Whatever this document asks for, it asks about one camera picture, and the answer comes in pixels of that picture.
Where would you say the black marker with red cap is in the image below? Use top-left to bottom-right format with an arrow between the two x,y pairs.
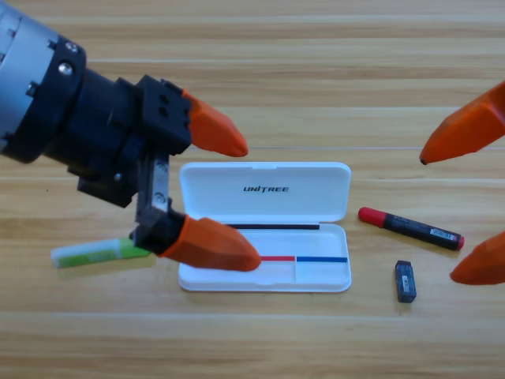
357,206 -> 466,251

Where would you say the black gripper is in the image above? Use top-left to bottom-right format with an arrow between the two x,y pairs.
43,69 -> 249,257

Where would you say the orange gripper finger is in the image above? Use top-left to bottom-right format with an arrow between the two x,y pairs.
157,216 -> 262,272
418,81 -> 505,166
449,231 -> 505,286

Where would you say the white Unitree pencil case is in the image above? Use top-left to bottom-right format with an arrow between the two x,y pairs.
178,161 -> 353,293

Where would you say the black eraser with label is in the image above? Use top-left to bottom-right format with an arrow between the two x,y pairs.
394,259 -> 418,304

